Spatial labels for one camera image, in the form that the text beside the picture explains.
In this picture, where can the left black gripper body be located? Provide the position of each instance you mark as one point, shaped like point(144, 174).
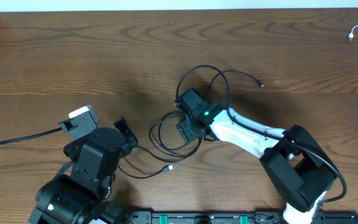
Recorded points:
point(126, 132)

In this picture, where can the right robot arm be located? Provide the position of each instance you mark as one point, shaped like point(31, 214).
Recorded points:
point(299, 169)

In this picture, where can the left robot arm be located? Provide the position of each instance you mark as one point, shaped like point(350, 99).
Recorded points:
point(81, 197)

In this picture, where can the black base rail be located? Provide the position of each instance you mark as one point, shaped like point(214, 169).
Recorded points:
point(143, 217)

